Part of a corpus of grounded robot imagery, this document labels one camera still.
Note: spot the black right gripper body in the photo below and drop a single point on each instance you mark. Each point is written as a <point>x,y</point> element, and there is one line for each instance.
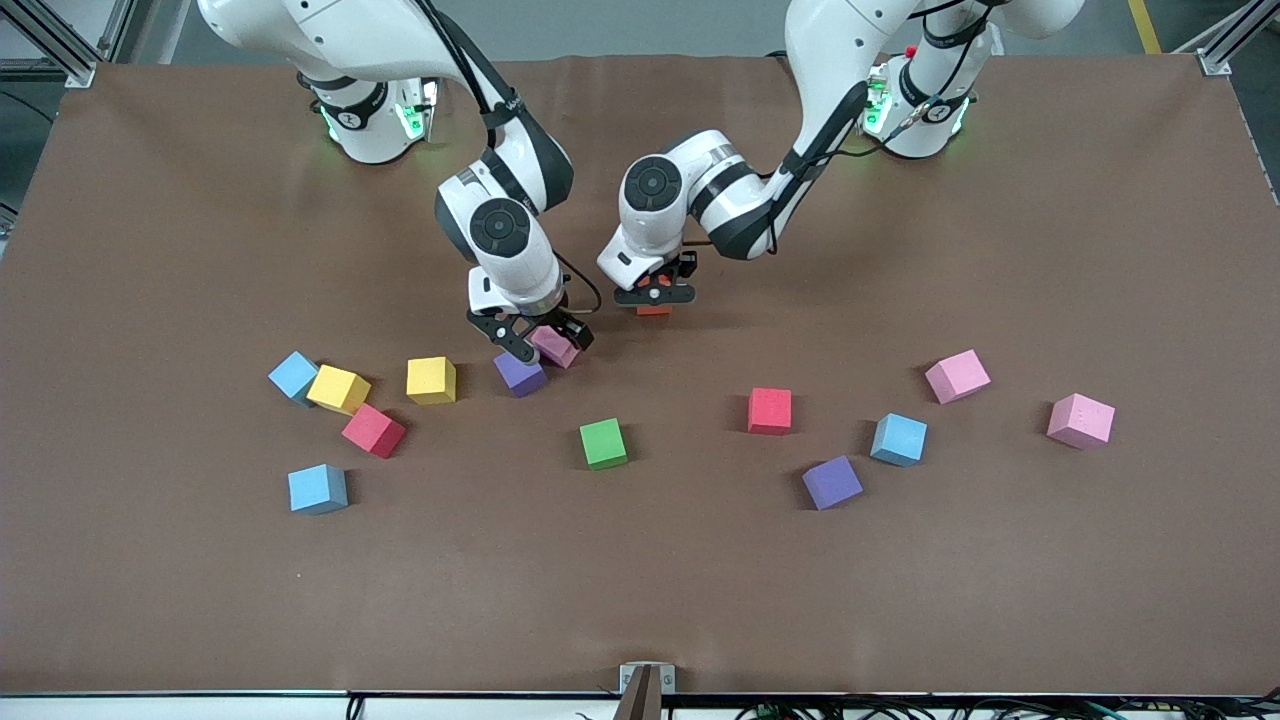
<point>556,318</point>

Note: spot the pink foam cube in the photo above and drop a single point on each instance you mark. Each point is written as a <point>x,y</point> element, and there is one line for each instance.
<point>556,348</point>
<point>957,376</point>
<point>1080,420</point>

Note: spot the orange foam cube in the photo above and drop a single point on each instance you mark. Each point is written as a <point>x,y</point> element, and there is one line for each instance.
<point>655,309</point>

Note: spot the purple foam cube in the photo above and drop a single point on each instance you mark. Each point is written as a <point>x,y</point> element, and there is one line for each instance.
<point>520,377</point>
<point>832,482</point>

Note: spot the green foam cube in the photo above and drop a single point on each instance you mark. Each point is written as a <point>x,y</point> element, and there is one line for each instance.
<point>603,444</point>

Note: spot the yellow foam cube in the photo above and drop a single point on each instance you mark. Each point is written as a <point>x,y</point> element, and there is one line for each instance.
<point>338,388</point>
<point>431,380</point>

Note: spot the red foam cube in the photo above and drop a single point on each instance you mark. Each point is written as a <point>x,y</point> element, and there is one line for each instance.
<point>373,430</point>
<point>769,411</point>

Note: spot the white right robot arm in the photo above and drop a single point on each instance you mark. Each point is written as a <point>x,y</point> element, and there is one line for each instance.
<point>380,40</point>

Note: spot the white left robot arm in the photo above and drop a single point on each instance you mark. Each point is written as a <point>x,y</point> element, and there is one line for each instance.
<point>830,50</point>

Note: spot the blue foam cube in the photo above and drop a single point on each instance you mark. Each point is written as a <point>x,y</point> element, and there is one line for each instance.
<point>898,439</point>
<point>292,373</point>
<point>317,488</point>

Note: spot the brown table mat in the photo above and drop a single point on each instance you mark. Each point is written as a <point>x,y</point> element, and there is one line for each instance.
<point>640,580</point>

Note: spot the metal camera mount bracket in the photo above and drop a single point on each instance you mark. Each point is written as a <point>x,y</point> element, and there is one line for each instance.
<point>647,690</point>

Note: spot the aluminium frame profile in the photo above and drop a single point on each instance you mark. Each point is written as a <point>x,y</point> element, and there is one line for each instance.
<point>75,70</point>
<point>1215,62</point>

